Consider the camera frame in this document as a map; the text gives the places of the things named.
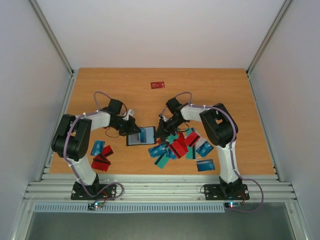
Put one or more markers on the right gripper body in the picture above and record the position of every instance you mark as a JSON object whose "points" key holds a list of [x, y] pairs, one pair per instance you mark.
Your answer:
{"points": [[164, 125]]}

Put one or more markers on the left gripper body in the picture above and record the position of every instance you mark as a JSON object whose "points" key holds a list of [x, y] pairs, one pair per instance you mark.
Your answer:
{"points": [[125, 128]]}

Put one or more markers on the blue card front pile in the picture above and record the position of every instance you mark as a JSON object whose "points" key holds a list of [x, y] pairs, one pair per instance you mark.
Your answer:
{"points": [[143, 136]]}

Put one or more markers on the black leather card holder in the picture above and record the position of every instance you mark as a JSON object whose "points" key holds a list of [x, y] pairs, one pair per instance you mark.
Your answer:
{"points": [[132, 140]]}

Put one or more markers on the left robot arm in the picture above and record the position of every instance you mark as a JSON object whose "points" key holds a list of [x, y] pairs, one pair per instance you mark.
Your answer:
{"points": [[72, 136]]}

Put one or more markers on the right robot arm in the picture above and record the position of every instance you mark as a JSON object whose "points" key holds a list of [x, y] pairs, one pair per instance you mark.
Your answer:
{"points": [[220, 128]]}

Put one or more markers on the teal VIP card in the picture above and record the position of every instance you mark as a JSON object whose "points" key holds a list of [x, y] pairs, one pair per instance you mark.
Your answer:
{"points": [[171, 138]]}

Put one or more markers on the red stripe card centre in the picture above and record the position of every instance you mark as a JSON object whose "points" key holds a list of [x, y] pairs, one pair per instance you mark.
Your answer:
{"points": [[179, 148]]}

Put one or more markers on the blue VIP card left pile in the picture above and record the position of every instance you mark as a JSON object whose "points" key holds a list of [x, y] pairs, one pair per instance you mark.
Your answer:
{"points": [[157, 151]]}

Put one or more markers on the small red card left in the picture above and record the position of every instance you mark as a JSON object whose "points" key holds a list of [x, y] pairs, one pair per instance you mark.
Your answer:
{"points": [[107, 151]]}

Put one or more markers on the blue card left group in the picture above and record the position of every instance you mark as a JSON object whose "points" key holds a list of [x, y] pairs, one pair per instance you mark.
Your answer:
{"points": [[97, 147]]}

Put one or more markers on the teal stripe card upper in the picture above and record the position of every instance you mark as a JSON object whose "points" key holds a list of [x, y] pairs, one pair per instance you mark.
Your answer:
{"points": [[191, 153]]}

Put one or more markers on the blue card right pile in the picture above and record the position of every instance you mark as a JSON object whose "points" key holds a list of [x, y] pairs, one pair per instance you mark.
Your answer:
{"points": [[204, 149]]}

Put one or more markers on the large red card left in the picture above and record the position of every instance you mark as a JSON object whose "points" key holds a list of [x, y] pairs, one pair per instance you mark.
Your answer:
{"points": [[100, 163]]}

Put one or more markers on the lone red card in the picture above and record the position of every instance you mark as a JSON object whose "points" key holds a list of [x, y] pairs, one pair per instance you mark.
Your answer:
{"points": [[157, 85]]}

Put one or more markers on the blue stripe card right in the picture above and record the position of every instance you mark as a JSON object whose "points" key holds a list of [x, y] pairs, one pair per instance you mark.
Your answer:
{"points": [[205, 165]]}

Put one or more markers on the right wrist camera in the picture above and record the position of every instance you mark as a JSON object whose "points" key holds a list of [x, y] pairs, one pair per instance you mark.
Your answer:
{"points": [[162, 117]]}

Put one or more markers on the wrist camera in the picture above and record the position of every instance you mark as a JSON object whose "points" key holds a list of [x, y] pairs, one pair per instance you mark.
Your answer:
{"points": [[162, 117], [128, 114]]}

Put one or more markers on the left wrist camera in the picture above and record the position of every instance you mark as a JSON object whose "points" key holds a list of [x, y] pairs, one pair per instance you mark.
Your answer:
{"points": [[128, 114]]}

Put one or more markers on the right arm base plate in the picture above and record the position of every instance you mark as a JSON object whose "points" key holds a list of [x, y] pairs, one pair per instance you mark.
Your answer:
{"points": [[215, 192]]}

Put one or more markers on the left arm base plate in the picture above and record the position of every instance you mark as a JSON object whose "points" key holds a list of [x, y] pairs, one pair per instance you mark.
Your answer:
{"points": [[94, 192]]}

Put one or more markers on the aluminium rail frame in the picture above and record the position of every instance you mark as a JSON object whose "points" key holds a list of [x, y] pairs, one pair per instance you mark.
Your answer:
{"points": [[159, 188]]}

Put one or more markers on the grey cable duct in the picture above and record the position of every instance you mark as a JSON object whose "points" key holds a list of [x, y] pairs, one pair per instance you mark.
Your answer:
{"points": [[132, 208]]}

